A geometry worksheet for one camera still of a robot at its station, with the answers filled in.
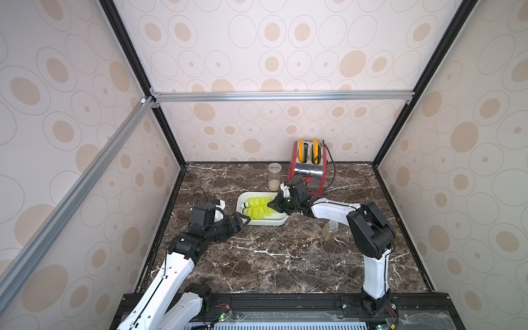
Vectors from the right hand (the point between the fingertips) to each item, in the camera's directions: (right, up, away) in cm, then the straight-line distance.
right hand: (263, 208), depth 91 cm
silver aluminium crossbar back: (+10, +61, +25) cm, 66 cm away
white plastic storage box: (-10, +5, +8) cm, 14 cm away
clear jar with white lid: (+5, +14, +11) cm, 19 cm away
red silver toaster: (+21, +21, +4) cm, 29 cm away
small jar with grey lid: (+28, -8, -7) cm, 30 cm away
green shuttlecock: (-3, +2, +7) cm, 7 cm away
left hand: (-5, -3, -18) cm, 19 cm away
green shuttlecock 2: (-3, -3, +3) cm, 5 cm away
